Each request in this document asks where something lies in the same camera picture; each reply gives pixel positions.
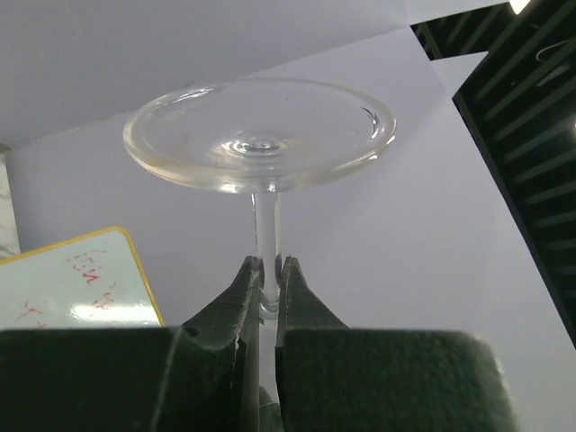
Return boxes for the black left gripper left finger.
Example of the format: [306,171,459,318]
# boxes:
[1,256,260,431]

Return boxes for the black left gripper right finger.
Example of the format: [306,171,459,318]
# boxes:
[275,257,518,431]

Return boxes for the clear wine glass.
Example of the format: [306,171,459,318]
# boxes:
[122,77,397,401]

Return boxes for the yellow framed whiteboard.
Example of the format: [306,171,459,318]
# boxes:
[1,227,165,330]

